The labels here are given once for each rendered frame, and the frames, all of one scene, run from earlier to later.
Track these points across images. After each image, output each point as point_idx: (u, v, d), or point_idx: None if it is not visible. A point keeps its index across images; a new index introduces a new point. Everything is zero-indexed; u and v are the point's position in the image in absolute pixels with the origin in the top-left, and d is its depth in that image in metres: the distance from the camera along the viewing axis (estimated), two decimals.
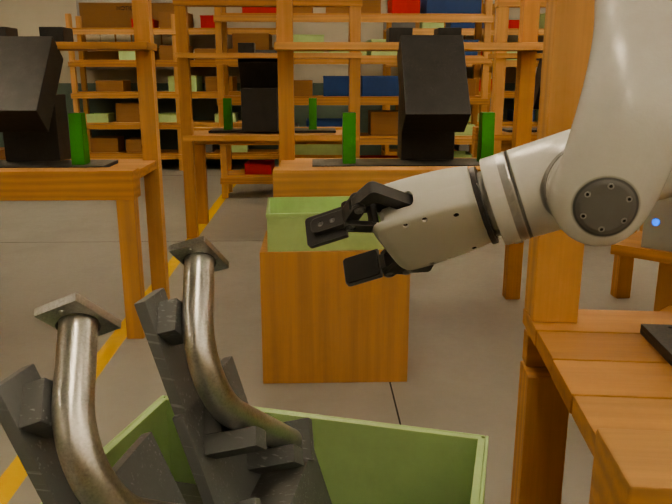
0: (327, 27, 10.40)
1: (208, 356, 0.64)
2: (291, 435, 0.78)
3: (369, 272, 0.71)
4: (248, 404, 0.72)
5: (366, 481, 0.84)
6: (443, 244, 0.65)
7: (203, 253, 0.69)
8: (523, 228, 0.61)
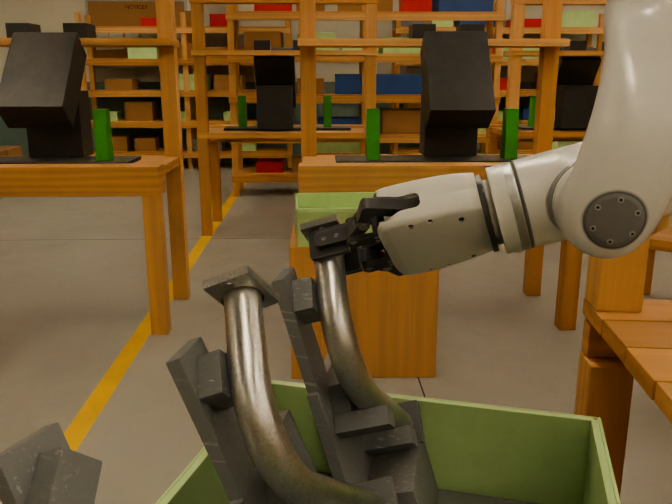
0: (335, 25, 10.40)
1: (348, 333, 0.64)
2: (405, 416, 0.79)
3: (348, 265, 0.69)
4: None
5: (473, 464, 0.84)
6: (444, 249, 0.65)
7: None
8: (526, 236, 0.62)
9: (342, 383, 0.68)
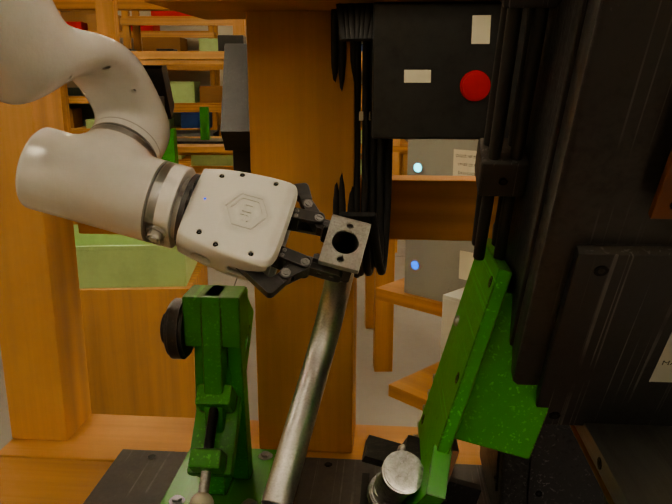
0: None
1: None
2: (271, 467, 0.69)
3: (323, 267, 0.69)
4: (306, 381, 0.73)
5: None
6: None
7: (336, 233, 0.68)
8: None
9: (334, 351, 0.76)
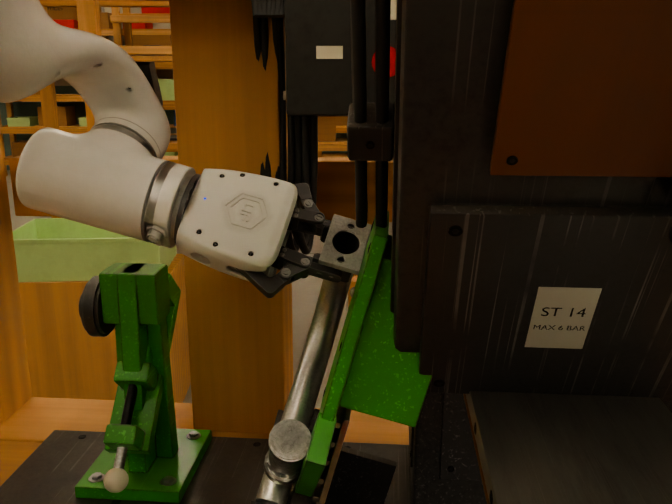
0: None
1: None
2: None
3: (323, 267, 0.69)
4: (302, 379, 0.73)
5: None
6: None
7: (337, 233, 0.68)
8: None
9: (330, 350, 0.76)
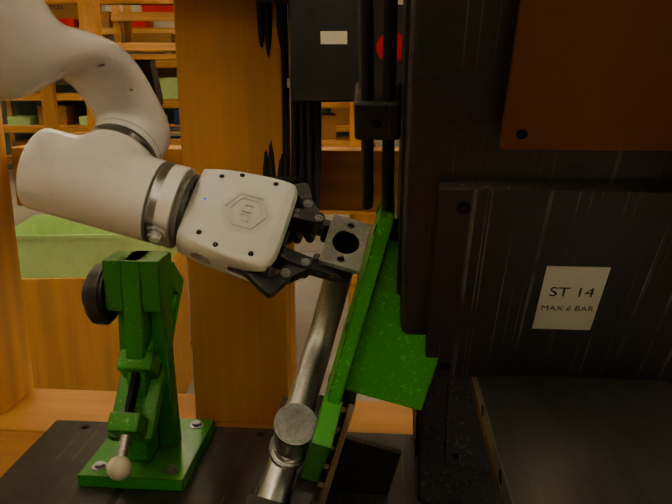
0: None
1: None
2: (266, 466, 0.69)
3: (323, 267, 0.69)
4: (302, 380, 0.73)
5: None
6: None
7: (337, 233, 0.68)
8: None
9: (330, 351, 0.76)
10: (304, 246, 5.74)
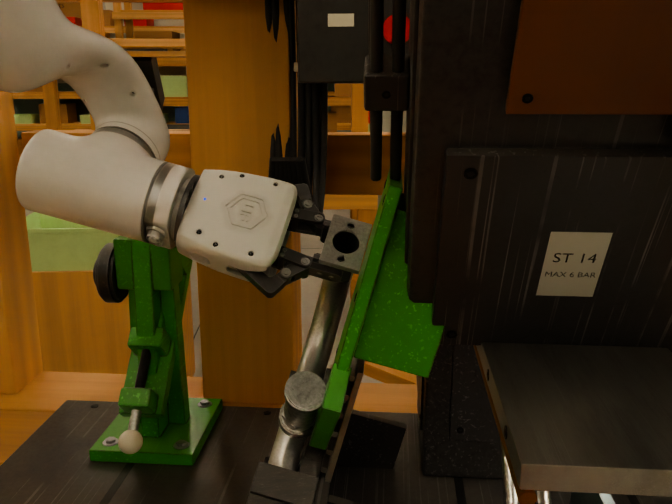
0: None
1: None
2: None
3: (323, 267, 0.69)
4: None
5: None
6: None
7: (337, 233, 0.68)
8: None
9: (330, 351, 0.76)
10: (305, 243, 5.75)
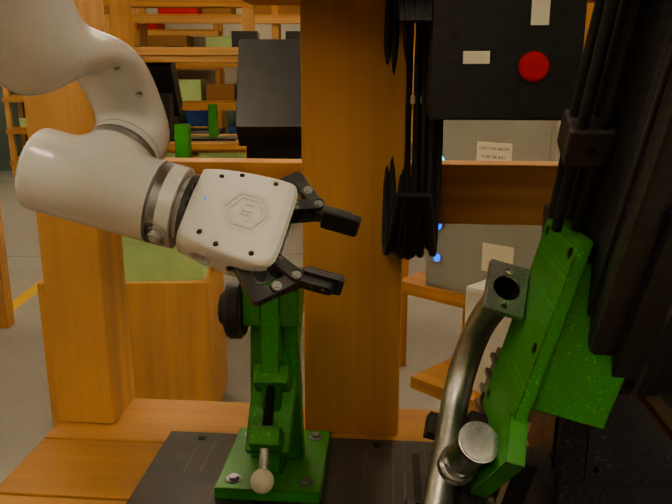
0: (270, 28, 10.08)
1: (462, 333, 0.76)
2: None
3: (315, 279, 0.68)
4: (449, 423, 0.72)
5: None
6: None
7: (494, 278, 0.68)
8: None
9: (471, 392, 0.75)
10: None
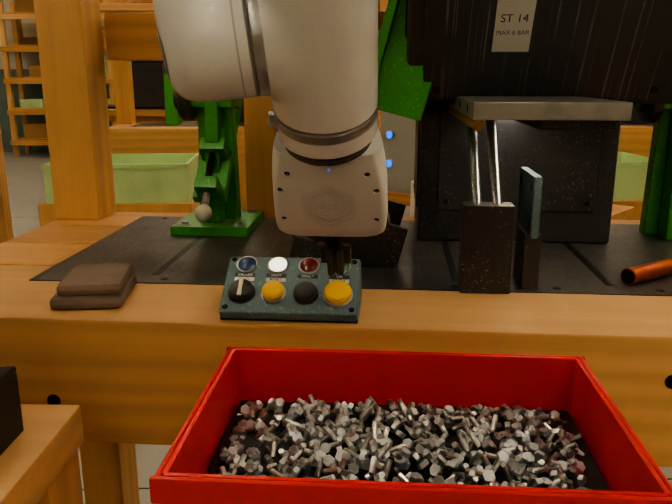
0: None
1: None
2: None
3: (335, 239, 0.69)
4: None
5: None
6: None
7: None
8: None
9: None
10: None
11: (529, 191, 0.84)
